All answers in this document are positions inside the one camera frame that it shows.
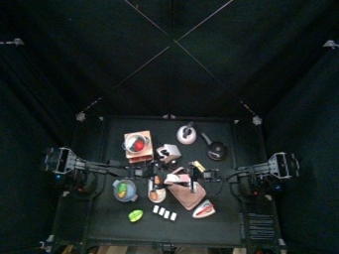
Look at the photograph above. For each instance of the white pink toy rice block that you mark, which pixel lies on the white pink toy rice block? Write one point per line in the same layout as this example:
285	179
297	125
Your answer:
176	178

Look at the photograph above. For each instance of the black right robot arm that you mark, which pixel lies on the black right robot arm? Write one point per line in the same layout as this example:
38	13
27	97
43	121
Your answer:
274	167

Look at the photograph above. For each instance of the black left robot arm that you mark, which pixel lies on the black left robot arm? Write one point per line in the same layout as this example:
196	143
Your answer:
71	162

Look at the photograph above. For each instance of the yellow toy block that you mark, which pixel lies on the yellow toy block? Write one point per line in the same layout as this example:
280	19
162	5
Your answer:
199	165

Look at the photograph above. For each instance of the orange toy carrot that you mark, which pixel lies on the orange toy carrot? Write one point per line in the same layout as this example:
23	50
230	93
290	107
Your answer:
158	180

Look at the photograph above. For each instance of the pink brown cutting board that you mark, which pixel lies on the pink brown cutting board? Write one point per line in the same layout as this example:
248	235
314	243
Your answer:
187	196

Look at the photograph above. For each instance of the wooden toy stove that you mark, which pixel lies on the wooden toy stove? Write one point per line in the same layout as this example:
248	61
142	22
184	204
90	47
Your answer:
142	155

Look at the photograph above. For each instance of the green toy vegetable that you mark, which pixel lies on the green toy vegetable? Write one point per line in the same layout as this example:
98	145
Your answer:
123	187

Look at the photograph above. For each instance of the orange toy food piece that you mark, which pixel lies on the orange toy food piece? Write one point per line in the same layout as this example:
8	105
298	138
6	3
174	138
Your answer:
154	195

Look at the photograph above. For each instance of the black toy frying pan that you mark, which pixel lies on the black toy frying pan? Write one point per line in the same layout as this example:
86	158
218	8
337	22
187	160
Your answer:
216	151

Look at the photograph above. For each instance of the red toy tomato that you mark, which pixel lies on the red toy tomato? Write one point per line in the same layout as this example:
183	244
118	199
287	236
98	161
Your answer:
139	145

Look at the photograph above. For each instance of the white oval toy plate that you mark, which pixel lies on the white oval toy plate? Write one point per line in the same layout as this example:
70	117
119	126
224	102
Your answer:
159	198

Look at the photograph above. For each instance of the red white toy sushi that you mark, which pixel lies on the red white toy sushi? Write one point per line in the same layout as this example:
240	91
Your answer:
203	209

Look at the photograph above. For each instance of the yellow orange toy vegetable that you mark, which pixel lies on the yellow orange toy vegetable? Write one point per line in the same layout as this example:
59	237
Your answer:
122	194

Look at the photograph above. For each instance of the grey blue toy bowl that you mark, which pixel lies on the grey blue toy bowl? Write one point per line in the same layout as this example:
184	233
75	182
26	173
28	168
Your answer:
115	191

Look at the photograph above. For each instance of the silver toy pot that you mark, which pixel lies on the silver toy pot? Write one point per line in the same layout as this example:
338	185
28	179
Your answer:
132	143

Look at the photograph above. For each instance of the green toy leaf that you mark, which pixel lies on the green toy leaf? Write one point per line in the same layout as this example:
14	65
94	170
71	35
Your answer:
135	215

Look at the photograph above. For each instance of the silver frame corner bracket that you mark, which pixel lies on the silver frame corner bracket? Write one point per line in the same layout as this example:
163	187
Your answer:
16	41
330	43
168	116
80	116
256	120

